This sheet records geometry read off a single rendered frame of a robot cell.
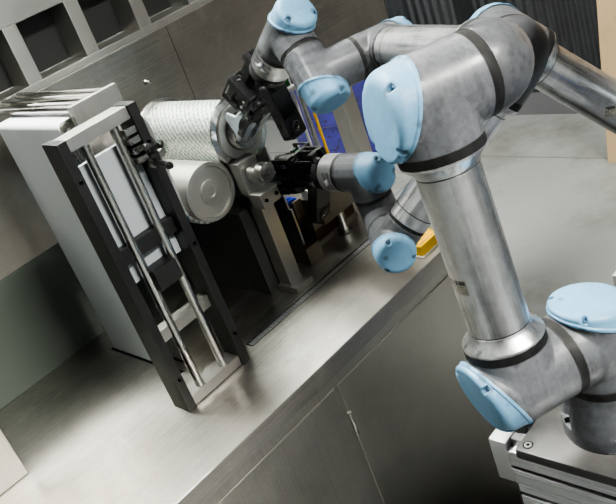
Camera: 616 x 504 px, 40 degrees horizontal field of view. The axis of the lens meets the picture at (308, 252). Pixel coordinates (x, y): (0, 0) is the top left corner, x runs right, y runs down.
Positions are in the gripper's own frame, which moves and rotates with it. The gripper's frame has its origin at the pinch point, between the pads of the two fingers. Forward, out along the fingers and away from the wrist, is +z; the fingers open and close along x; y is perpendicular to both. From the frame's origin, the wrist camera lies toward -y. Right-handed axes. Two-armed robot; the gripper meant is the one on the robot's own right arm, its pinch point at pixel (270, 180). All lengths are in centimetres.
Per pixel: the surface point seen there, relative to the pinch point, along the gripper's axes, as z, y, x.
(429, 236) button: -29.0, -20.0, -10.1
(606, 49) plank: 48, -72, -216
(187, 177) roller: -5.1, 13.8, 20.4
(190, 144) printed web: 3.2, 16.1, 11.6
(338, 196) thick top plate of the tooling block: -7.1, -10.3, -9.6
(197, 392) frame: -17, -16, 47
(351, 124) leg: 48, -23, -69
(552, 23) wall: 98, -73, -257
